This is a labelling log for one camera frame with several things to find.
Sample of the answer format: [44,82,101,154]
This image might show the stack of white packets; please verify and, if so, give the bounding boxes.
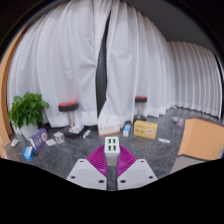
[68,124,85,135]

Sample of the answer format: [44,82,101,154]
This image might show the yellow printed box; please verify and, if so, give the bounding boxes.
[133,119,159,140]

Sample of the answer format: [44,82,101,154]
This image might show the purple printed box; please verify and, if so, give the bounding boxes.
[29,128,49,151]

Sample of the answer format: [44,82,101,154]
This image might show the green potted plant white pot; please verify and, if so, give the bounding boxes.
[8,92,50,141]

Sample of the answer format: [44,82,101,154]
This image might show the white block charger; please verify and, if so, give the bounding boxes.
[104,136,121,167]

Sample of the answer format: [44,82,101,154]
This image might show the small blue white box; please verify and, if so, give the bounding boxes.
[122,123,132,138]

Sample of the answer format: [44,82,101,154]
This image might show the white box orange print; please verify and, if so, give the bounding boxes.
[97,120,122,137]

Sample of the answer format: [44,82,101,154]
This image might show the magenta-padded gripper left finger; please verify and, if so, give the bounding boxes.
[66,144,108,191]

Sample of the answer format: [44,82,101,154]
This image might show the small printed card packet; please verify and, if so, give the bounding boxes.
[53,131,66,144]

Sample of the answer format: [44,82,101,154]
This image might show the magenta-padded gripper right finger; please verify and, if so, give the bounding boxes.
[116,145,158,191]

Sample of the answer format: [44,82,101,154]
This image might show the orange wooden counter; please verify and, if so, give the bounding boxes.
[177,117,224,162]

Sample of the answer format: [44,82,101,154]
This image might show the white curtain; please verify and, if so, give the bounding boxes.
[6,0,113,129]
[97,0,223,126]

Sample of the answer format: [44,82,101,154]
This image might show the red-topped black stool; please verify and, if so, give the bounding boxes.
[134,95,148,122]
[58,101,84,138]

